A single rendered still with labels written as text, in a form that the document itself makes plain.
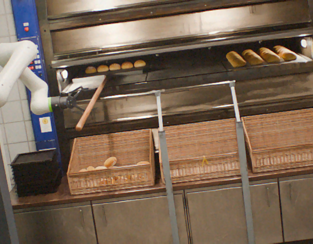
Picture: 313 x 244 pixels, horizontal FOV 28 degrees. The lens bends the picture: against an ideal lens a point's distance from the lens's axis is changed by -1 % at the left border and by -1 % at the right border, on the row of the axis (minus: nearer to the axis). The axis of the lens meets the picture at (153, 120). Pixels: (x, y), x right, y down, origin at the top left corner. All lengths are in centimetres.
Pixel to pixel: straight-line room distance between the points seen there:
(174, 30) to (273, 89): 81
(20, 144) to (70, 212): 76
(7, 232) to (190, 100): 166
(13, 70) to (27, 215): 113
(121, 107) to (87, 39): 53
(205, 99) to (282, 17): 78
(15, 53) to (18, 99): 104
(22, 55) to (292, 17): 191
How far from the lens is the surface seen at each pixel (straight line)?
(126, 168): 410
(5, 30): 458
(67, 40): 450
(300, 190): 418
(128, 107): 452
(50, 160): 426
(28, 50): 364
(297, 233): 427
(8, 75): 348
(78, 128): 322
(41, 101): 399
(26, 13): 451
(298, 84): 458
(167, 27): 444
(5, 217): 357
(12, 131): 468
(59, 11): 448
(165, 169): 399
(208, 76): 448
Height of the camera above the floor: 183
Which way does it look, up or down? 12 degrees down
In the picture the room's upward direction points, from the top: 8 degrees counter-clockwise
